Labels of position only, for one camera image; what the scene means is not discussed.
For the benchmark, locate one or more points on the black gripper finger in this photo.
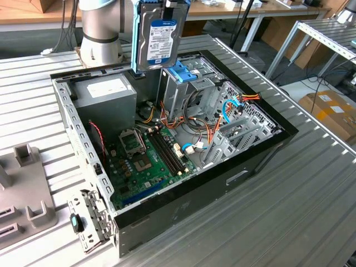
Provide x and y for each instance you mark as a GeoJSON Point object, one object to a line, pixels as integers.
{"type": "Point", "coordinates": [167, 9]}

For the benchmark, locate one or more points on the hard disk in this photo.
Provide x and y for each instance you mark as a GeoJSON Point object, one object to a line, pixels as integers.
{"type": "Point", "coordinates": [161, 41]}

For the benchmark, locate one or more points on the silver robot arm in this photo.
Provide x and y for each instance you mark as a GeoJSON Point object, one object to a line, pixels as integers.
{"type": "Point", "coordinates": [100, 27]}

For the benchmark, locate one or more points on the metal disk bay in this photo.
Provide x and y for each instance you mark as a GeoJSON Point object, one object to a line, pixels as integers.
{"type": "Point", "coordinates": [222, 144]}

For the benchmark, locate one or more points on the blue plastic drive latch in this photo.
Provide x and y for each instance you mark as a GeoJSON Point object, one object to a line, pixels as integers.
{"type": "Point", "coordinates": [182, 74]}

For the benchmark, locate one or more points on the wooden desk white legs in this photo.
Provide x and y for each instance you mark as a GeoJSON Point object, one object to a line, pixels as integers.
{"type": "Point", "coordinates": [250, 9]}

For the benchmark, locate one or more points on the grey metal drive cage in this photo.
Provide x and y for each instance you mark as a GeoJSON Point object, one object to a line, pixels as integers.
{"type": "Point", "coordinates": [178, 94]}

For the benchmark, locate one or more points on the plain cardboard box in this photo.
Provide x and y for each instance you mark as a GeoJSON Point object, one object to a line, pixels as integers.
{"type": "Point", "coordinates": [278, 30]}

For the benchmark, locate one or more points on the grey power supply unit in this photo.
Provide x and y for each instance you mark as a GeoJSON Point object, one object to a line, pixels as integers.
{"type": "Point", "coordinates": [111, 111]}

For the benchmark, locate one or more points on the black RAM slot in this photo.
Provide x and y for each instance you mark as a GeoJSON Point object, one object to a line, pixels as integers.
{"type": "Point", "coordinates": [162, 154]}
{"type": "Point", "coordinates": [166, 153]}
{"type": "Point", "coordinates": [170, 151]}
{"type": "Point", "coordinates": [173, 150]}

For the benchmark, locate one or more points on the green motherboard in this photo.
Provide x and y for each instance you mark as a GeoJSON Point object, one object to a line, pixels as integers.
{"type": "Point", "coordinates": [144, 178]}

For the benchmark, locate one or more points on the blue expansion slot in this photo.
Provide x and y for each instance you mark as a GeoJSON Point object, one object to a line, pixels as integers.
{"type": "Point", "coordinates": [150, 189]}

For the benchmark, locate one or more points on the cardboard box with labels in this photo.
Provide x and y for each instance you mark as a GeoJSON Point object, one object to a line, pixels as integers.
{"type": "Point", "coordinates": [328, 111]}

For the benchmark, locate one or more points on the open black PC case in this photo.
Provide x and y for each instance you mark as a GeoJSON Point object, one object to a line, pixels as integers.
{"type": "Point", "coordinates": [194, 200]}

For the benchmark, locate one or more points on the grey parts rack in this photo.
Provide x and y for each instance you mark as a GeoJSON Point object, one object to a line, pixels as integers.
{"type": "Point", "coordinates": [27, 189]}

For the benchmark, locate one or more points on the black teal case latch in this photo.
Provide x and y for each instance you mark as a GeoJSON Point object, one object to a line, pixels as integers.
{"type": "Point", "coordinates": [74, 222]}

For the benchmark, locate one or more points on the aluminium frame table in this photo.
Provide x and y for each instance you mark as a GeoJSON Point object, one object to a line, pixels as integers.
{"type": "Point", "coordinates": [322, 29]}

